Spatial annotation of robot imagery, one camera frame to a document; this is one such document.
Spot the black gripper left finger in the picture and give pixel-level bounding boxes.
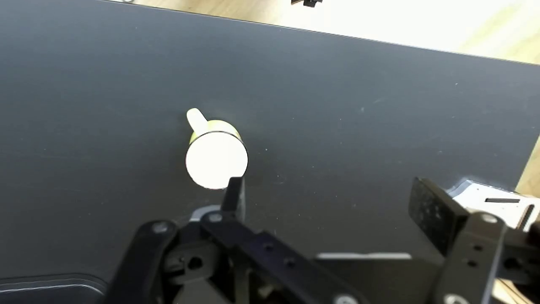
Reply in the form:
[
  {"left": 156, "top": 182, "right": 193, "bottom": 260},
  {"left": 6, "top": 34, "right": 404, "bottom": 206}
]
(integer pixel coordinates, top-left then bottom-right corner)
[{"left": 201, "top": 177, "right": 362, "bottom": 304}]

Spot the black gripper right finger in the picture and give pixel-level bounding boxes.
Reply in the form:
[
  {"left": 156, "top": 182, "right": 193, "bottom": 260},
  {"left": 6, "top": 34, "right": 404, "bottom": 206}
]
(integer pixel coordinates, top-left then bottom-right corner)
[{"left": 409, "top": 179, "right": 507, "bottom": 304}]

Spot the yellow white enamel mug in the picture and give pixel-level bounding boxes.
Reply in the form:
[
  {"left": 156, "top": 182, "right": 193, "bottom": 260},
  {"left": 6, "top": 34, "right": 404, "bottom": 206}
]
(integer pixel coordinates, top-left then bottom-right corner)
[{"left": 186, "top": 108, "right": 249, "bottom": 189}]

